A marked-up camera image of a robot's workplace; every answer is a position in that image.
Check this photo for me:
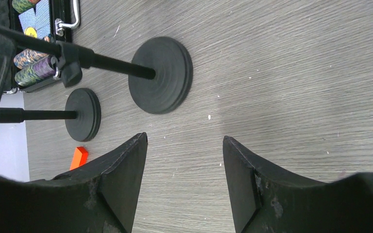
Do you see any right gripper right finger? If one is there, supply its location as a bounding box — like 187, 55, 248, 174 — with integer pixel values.
222, 136, 373, 233

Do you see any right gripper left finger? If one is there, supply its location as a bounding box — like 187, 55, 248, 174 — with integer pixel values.
0, 133, 148, 233

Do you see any black front microphone stand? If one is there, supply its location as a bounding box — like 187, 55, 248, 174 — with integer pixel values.
0, 19, 194, 115

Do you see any black microphone stand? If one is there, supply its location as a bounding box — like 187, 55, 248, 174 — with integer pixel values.
0, 88, 102, 142
0, 19, 194, 115

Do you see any black rear microphone stand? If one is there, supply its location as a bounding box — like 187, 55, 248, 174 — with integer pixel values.
0, 88, 102, 142

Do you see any orange block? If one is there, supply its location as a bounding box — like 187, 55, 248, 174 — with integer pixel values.
69, 147, 88, 170

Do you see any black poker chip case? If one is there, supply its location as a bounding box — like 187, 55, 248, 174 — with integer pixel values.
0, 0, 80, 95

